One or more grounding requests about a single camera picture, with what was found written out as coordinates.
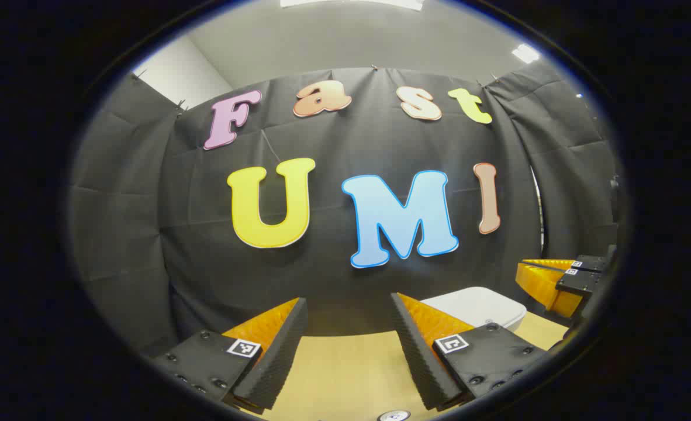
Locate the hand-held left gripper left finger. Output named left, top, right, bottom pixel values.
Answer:
left=151, top=297, right=309, bottom=411

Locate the white desktop garbage bin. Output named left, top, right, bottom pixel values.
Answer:
left=420, top=287, right=527, bottom=334

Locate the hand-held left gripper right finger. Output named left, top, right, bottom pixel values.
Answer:
left=390, top=292, right=552, bottom=412

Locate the black backdrop cloth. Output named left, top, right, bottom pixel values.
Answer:
left=68, top=61, right=621, bottom=360

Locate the wooden desktop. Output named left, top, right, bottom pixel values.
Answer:
left=261, top=312, right=569, bottom=421

